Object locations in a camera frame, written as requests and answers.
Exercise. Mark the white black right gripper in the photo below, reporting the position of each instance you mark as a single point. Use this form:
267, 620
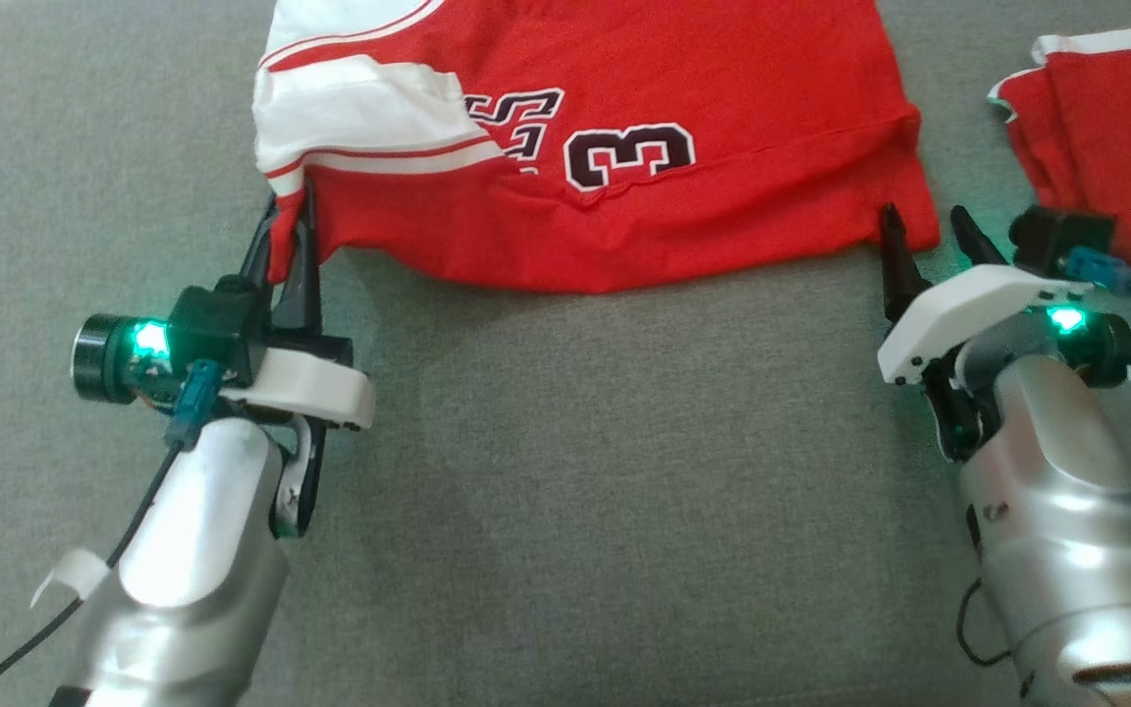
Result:
958, 314

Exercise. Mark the grey sofa seat cushion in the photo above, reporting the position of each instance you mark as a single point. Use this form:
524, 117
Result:
624, 491

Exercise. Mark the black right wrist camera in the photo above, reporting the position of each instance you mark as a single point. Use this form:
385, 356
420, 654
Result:
1061, 241

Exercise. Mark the red shorts with white trim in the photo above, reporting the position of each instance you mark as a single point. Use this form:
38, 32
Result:
1105, 147

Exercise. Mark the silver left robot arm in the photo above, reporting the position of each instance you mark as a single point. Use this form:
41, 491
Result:
183, 570

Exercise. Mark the red Bulls basketball jersey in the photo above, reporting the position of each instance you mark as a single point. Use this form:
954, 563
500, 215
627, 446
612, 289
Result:
673, 206

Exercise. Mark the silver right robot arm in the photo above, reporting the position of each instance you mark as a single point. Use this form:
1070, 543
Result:
1066, 530

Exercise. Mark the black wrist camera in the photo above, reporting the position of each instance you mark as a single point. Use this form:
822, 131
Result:
192, 329
1061, 241

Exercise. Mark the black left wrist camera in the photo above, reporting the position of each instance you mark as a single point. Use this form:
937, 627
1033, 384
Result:
192, 329

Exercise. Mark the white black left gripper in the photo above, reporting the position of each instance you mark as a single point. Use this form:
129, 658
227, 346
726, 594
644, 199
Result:
315, 383

